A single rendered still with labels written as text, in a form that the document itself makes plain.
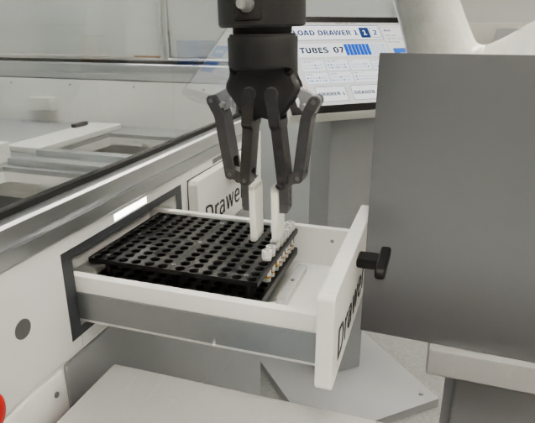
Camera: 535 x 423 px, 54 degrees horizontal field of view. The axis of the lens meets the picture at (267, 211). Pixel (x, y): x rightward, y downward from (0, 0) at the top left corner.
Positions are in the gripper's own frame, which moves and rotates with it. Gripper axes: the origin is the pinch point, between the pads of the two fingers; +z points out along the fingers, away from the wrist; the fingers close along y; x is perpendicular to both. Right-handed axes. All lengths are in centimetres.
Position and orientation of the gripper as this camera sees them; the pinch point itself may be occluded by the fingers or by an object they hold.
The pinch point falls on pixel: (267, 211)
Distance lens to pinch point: 62.1
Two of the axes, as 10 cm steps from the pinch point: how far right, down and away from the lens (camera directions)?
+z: 0.2, 9.4, 3.3
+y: 9.5, 0.8, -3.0
